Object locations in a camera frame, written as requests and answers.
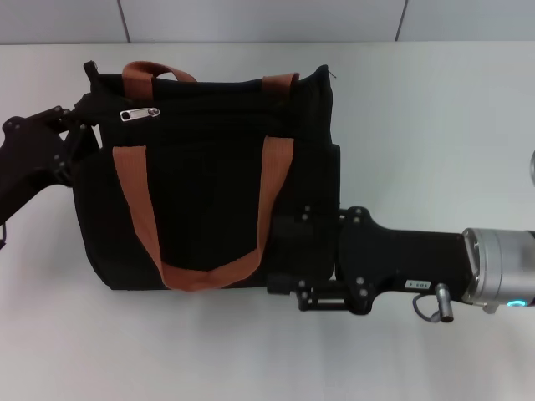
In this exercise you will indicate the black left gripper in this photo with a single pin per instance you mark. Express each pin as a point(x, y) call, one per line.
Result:
point(25, 154)

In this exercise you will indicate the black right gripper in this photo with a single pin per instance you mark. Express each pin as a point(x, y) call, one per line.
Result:
point(401, 263)

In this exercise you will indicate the silver zipper pull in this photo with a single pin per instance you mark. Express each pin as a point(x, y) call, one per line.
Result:
point(140, 114)

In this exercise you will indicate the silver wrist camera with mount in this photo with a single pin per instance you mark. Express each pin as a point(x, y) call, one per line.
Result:
point(533, 167)

